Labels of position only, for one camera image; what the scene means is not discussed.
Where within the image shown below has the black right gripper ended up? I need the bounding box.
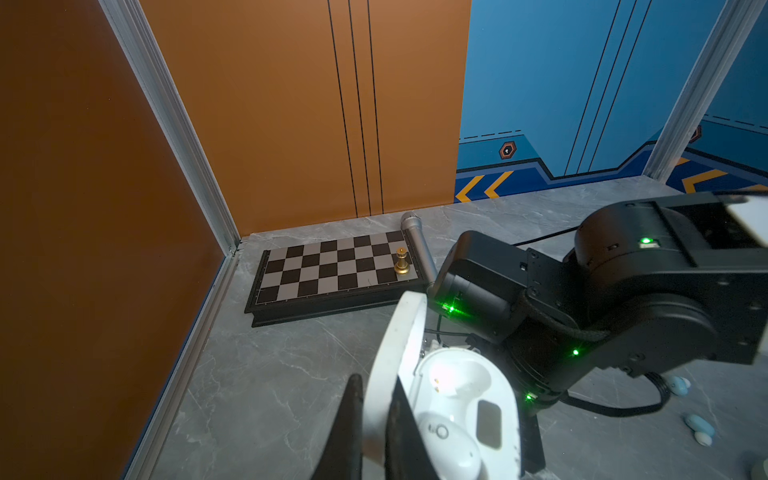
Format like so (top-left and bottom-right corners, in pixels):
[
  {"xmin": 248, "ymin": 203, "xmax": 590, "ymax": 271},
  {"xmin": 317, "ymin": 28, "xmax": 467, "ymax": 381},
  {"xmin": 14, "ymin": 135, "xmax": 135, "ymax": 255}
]
[{"xmin": 519, "ymin": 409, "xmax": 546, "ymax": 474}]

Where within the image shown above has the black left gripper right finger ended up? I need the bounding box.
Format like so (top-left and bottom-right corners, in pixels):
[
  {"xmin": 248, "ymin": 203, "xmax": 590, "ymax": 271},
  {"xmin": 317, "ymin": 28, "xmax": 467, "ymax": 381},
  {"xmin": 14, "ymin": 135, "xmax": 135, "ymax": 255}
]
[{"xmin": 384, "ymin": 379, "xmax": 439, "ymax": 480}]

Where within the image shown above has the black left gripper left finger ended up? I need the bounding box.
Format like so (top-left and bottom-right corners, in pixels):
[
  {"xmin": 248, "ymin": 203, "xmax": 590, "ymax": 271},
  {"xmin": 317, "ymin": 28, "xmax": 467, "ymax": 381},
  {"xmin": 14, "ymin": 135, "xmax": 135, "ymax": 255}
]
[{"xmin": 311, "ymin": 374, "xmax": 364, "ymax": 480}]

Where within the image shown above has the white earbud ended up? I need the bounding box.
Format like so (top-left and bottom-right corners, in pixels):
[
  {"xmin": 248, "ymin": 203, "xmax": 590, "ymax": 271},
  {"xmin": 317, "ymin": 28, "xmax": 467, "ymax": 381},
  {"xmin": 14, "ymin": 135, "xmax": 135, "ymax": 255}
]
[{"xmin": 418, "ymin": 413, "xmax": 482, "ymax": 480}]

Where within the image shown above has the white earbud charging case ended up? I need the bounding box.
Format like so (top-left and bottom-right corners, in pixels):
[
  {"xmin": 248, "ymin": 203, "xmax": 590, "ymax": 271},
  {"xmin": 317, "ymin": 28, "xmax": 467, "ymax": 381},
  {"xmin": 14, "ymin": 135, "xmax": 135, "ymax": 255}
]
[{"xmin": 362, "ymin": 291, "xmax": 522, "ymax": 479}]

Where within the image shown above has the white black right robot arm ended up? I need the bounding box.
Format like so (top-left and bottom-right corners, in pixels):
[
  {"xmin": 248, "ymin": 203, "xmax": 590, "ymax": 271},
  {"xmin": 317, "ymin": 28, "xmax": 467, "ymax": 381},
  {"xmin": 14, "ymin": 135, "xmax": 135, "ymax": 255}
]
[{"xmin": 428, "ymin": 190, "xmax": 767, "ymax": 473}]

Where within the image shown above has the blue earbud far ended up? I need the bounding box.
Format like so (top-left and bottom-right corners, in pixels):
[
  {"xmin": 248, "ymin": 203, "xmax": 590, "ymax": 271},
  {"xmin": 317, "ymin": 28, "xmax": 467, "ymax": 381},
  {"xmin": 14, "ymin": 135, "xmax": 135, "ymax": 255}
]
[{"xmin": 665, "ymin": 376, "xmax": 692, "ymax": 397}]

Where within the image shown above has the blue earbud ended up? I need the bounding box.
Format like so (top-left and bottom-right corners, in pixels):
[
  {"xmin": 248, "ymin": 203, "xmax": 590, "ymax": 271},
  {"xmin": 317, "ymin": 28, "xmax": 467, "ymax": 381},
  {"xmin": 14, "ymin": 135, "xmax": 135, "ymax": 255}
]
[
  {"xmin": 665, "ymin": 376, "xmax": 692, "ymax": 397},
  {"xmin": 684, "ymin": 414, "xmax": 715, "ymax": 447}
]

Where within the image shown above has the blue earbud near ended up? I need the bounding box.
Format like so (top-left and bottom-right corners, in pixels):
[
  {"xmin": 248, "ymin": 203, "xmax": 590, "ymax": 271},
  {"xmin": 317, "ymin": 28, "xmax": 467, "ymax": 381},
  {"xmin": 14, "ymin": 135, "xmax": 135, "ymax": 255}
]
[{"xmin": 684, "ymin": 414, "xmax": 715, "ymax": 447}]

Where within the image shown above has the black white chessboard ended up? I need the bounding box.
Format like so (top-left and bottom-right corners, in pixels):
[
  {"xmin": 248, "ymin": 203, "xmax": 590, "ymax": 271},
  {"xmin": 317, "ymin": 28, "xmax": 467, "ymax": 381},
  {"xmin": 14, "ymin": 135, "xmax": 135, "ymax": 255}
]
[{"xmin": 244, "ymin": 230, "xmax": 428, "ymax": 327}]

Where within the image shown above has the gold chess piece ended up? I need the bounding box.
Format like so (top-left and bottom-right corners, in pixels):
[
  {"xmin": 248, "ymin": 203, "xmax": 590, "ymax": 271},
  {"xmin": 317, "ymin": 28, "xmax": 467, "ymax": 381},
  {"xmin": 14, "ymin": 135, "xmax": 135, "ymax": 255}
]
[{"xmin": 394, "ymin": 247, "xmax": 410, "ymax": 275}]

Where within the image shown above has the aluminium corner post right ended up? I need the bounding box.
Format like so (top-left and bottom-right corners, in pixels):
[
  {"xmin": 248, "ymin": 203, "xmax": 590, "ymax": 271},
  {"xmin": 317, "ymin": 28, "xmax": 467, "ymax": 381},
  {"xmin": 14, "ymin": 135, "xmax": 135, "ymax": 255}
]
[{"xmin": 643, "ymin": 0, "xmax": 766, "ymax": 183}]

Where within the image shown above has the aluminium corner post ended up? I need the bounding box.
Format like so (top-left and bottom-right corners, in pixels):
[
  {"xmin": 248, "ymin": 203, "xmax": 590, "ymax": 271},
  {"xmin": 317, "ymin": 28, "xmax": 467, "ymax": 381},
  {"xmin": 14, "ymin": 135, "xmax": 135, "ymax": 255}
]
[
  {"xmin": 643, "ymin": 0, "xmax": 766, "ymax": 183},
  {"xmin": 99, "ymin": 0, "xmax": 240, "ymax": 256}
]

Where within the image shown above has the aluminium corner post left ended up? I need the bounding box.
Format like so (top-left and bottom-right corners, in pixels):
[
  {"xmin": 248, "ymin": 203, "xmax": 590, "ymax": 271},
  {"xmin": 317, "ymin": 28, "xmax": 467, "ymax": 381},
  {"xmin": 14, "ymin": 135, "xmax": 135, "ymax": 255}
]
[{"xmin": 99, "ymin": 0, "xmax": 240, "ymax": 256}]

